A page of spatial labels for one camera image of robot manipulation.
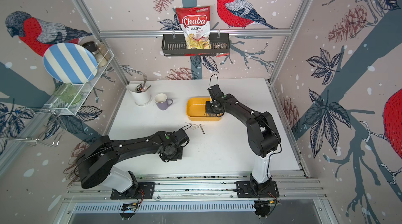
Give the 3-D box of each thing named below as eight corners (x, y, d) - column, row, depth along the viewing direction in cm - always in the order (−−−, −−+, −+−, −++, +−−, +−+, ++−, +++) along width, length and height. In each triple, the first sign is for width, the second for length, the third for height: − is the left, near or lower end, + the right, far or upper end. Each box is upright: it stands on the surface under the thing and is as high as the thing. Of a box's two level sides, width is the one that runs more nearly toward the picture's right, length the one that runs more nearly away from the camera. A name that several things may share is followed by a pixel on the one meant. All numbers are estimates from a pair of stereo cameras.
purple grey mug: (156, 110, 106) (153, 102, 98) (159, 101, 110) (155, 93, 103) (172, 110, 105) (170, 102, 98) (174, 101, 110) (172, 93, 103)
